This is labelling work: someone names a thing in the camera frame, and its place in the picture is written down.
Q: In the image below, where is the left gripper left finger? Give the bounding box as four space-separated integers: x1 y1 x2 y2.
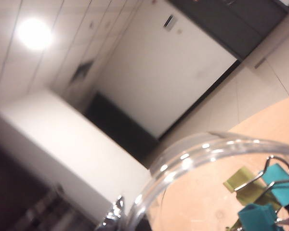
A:
96 195 125 231

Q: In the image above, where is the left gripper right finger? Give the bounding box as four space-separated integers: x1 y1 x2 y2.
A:
129 214 150 231

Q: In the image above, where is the clear plastic clip jar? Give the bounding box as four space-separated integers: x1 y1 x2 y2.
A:
117 131 289 231

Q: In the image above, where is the green binder clip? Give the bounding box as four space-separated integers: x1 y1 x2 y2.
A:
223 167 283 213

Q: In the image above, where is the teal binder clip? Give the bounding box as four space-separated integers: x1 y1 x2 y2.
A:
261 163 289 208
237 203 285 231

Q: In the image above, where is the metal bar railing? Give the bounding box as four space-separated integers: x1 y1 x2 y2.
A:
12 185 111 231

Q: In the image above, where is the dark door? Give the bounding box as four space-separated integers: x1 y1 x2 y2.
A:
85 92 160 165

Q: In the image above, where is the ceiling air vent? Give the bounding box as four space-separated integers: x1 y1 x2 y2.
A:
70 60 94 80

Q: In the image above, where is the round ceiling light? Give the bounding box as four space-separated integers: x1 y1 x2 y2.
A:
15 17 54 51

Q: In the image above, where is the wall switch panel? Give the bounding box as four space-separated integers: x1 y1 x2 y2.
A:
163 14 177 31

